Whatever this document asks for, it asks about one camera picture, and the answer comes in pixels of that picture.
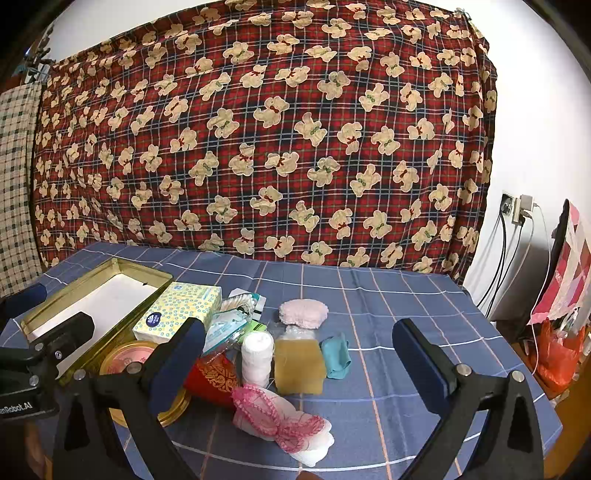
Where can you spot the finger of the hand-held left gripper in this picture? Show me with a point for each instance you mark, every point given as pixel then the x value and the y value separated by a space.
pixel 25 297
pixel 69 330

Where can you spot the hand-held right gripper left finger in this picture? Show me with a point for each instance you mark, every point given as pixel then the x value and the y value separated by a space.
pixel 178 364

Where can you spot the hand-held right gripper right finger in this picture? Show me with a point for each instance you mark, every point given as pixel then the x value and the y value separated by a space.
pixel 418 355

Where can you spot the gold rectangular tin box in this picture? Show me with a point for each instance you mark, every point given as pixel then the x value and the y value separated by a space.
pixel 115 295

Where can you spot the green packet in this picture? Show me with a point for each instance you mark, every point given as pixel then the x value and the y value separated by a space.
pixel 256 327

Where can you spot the pink lace white cloth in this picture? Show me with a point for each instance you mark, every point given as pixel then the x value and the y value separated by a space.
pixel 277 415

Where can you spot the pink fluffy pad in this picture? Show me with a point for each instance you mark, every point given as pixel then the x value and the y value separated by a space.
pixel 302 314

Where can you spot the pale blue plastic packet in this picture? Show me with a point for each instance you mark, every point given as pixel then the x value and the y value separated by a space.
pixel 219 332

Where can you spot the round gold tin lid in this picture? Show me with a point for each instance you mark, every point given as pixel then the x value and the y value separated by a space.
pixel 124 359

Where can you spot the blue checked tablecloth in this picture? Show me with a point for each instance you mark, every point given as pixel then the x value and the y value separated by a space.
pixel 392 300

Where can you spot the yellow green tissue box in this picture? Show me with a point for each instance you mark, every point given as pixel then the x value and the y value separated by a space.
pixel 184 300

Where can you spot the white cotton roll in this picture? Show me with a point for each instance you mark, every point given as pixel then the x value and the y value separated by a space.
pixel 257 357

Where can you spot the teal cloth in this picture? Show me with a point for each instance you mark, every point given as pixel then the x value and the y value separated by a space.
pixel 336 355

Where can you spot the cotton swabs pack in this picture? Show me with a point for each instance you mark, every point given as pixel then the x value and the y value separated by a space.
pixel 238 303

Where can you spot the cream green checked cloth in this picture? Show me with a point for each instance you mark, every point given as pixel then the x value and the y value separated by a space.
pixel 14 184

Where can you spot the clear plastic silver packet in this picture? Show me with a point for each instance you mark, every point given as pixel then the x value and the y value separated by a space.
pixel 293 332

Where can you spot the orange plastic bag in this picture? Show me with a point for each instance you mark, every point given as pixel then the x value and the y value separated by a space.
pixel 556 360

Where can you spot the white charger plug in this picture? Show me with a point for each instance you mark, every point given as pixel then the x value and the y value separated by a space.
pixel 524 207

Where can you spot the pink patterned poster board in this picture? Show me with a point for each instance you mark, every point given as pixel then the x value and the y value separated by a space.
pixel 572 258

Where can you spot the black panel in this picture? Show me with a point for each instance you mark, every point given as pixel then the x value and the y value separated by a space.
pixel 559 240

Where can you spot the metal clothes clip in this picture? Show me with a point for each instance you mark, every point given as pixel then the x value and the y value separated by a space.
pixel 34 64

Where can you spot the red plaid teddy bear blanket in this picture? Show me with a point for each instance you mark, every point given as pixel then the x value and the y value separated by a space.
pixel 277 138

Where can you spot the wall socket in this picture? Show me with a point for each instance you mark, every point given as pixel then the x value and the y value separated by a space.
pixel 507 203

